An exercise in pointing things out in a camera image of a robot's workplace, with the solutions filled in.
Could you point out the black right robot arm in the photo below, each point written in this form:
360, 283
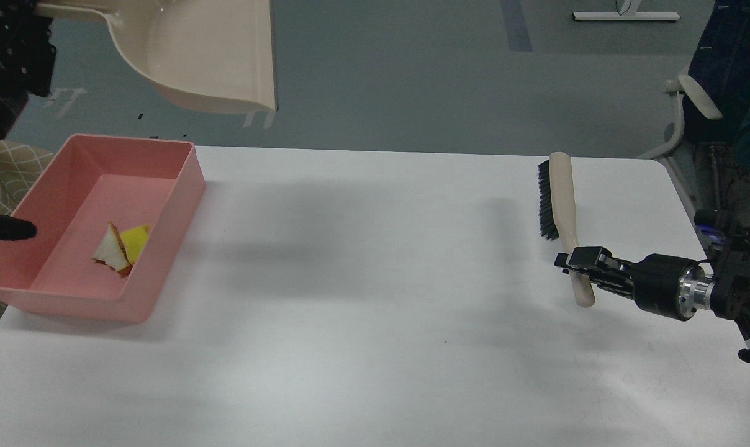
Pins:
728, 263

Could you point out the white office chair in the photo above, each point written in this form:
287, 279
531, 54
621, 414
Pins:
732, 130

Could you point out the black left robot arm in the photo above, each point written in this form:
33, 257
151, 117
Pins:
27, 60

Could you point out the person in teal sweater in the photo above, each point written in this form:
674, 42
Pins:
721, 65

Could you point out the pink plastic bin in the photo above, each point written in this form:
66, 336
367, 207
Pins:
92, 182

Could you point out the beige plastic dustpan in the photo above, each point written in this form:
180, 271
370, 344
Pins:
207, 56

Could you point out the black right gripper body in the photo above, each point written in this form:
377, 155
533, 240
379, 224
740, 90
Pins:
669, 286

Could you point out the beige hand brush black bristles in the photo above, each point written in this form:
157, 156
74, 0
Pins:
557, 203

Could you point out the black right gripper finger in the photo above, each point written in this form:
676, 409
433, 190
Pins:
589, 259
616, 283

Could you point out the yellow sponge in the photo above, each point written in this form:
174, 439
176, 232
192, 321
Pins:
134, 241

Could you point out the white desk foot bar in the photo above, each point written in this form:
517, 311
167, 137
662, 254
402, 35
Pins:
625, 17

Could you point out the beige checked cloth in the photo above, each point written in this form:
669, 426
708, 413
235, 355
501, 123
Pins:
20, 166

